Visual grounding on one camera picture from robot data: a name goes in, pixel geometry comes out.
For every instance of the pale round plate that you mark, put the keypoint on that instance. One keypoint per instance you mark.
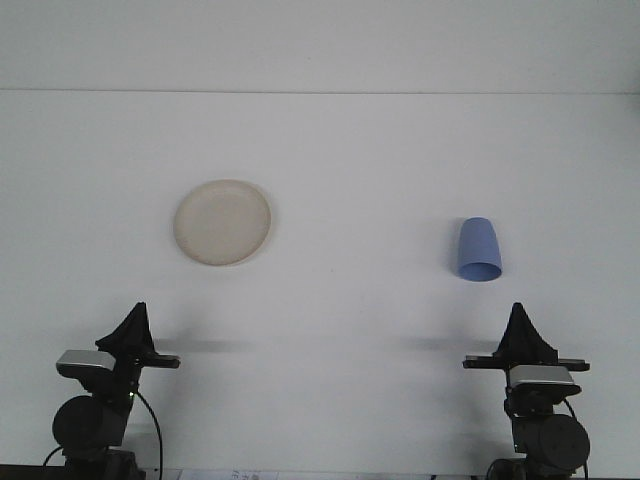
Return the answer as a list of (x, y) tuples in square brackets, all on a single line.
[(222, 222)]

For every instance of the pale blue cup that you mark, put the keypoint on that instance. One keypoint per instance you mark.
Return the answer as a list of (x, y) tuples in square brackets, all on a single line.
[(479, 247)]

